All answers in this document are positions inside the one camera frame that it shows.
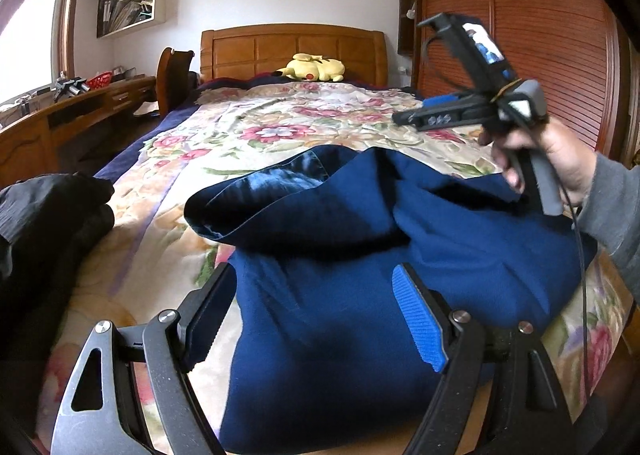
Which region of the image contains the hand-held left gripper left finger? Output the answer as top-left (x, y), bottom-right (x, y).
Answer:
top-left (50, 262), bottom-right (237, 455)

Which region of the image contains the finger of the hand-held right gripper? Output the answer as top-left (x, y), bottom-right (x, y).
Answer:
top-left (392, 102), bottom-right (502, 132)
top-left (422, 92), bottom-right (489, 110)

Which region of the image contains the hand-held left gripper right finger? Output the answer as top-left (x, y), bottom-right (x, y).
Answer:
top-left (391, 262), bottom-right (608, 455)

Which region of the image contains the blue suit jacket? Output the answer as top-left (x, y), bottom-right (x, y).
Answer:
top-left (184, 144), bottom-right (599, 454)

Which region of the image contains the person's right forearm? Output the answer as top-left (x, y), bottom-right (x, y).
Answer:
top-left (574, 152), bottom-right (640, 308)

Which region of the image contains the person's right hand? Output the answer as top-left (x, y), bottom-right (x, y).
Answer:
top-left (477, 116), bottom-right (599, 208)

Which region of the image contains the wooden wardrobe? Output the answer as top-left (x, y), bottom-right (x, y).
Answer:
top-left (398, 0), bottom-right (633, 166)

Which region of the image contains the yellow plush toy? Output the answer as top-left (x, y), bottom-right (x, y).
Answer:
top-left (271, 53), bottom-right (347, 83)

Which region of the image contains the bed with floral cover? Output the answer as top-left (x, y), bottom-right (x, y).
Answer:
top-left (37, 80), bottom-right (633, 455)

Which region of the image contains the wooden bed headboard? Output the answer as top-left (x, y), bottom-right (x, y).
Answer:
top-left (200, 24), bottom-right (390, 88)

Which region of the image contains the navy blue bed sheet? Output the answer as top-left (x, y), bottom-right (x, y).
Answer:
top-left (94, 84), bottom-right (212, 181)

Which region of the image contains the black folded clothing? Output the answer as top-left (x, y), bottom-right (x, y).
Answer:
top-left (0, 172), bottom-right (117, 366)

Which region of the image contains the wooden chair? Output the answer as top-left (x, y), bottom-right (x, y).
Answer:
top-left (156, 47), bottom-right (199, 119)

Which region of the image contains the wooden desk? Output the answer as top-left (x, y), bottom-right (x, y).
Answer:
top-left (0, 75), bottom-right (158, 191)

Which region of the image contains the window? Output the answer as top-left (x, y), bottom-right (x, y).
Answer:
top-left (0, 0), bottom-right (92, 106)

